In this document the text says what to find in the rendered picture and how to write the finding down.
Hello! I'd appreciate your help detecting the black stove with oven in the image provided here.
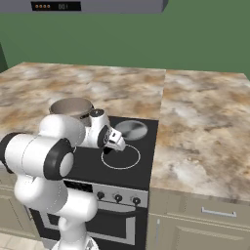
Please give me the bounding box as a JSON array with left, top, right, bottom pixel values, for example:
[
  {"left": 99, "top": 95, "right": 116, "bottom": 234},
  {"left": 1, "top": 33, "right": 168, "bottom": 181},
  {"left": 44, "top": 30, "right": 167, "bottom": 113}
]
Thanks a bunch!
[{"left": 28, "top": 114, "right": 160, "bottom": 250}]

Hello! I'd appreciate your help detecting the beige cupboard run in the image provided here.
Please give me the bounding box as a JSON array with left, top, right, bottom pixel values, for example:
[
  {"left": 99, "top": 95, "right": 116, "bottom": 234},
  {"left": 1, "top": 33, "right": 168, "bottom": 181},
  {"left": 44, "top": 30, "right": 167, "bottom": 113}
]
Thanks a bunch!
[{"left": 0, "top": 164, "right": 42, "bottom": 241}]

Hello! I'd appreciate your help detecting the grey range hood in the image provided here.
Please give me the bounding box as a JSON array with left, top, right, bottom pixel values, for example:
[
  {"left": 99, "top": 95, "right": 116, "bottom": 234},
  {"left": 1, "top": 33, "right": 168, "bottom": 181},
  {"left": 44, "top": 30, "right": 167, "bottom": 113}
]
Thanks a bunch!
[{"left": 0, "top": 0, "right": 170, "bottom": 15}]

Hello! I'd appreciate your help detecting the grey metal pot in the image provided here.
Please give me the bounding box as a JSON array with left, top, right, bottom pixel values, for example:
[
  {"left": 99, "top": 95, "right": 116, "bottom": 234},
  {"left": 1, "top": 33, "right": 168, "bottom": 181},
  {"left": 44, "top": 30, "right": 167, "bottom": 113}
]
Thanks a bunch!
[{"left": 48, "top": 97, "right": 96, "bottom": 127}]

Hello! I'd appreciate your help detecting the silver cupboard door handle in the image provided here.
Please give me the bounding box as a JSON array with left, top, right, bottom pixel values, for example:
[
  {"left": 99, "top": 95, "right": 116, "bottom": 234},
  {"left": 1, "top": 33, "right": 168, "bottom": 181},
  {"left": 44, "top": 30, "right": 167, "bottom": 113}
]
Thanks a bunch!
[{"left": 155, "top": 218, "right": 161, "bottom": 242}]

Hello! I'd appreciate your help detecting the black oven door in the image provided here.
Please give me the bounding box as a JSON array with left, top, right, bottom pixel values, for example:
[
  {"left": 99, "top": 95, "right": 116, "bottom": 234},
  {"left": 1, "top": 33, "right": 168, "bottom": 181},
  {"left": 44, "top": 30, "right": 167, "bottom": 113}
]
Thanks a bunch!
[{"left": 29, "top": 204, "right": 148, "bottom": 247}]

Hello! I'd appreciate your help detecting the beige drawer front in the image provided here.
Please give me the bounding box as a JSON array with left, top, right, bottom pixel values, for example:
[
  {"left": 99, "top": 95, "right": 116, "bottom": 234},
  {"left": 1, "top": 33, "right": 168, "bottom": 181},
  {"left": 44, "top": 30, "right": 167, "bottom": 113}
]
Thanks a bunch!
[{"left": 147, "top": 187, "right": 250, "bottom": 229}]

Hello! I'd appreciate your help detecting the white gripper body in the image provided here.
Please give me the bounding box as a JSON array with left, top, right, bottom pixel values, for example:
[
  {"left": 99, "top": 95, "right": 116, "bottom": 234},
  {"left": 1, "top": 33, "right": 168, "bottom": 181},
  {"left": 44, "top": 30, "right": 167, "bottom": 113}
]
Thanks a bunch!
[{"left": 108, "top": 129, "right": 127, "bottom": 152}]

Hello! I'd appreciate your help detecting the silver oven door handle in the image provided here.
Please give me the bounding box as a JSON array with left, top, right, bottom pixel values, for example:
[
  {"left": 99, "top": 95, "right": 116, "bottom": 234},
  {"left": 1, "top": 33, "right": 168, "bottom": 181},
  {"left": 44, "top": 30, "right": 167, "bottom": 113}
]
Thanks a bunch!
[{"left": 95, "top": 208, "right": 138, "bottom": 219}]

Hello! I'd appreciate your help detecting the silver drawer handle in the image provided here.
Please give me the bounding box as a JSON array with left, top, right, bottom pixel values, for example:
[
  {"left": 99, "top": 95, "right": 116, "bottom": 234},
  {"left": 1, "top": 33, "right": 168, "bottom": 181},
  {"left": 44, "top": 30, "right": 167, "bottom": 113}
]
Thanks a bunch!
[{"left": 200, "top": 206, "right": 238, "bottom": 219}]

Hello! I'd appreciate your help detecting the beige cupboard door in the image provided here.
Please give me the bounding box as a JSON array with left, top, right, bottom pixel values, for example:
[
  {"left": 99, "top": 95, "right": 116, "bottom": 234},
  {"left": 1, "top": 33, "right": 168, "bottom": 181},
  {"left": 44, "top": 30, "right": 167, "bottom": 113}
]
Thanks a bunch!
[{"left": 146, "top": 213, "right": 250, "bottom": 250}]

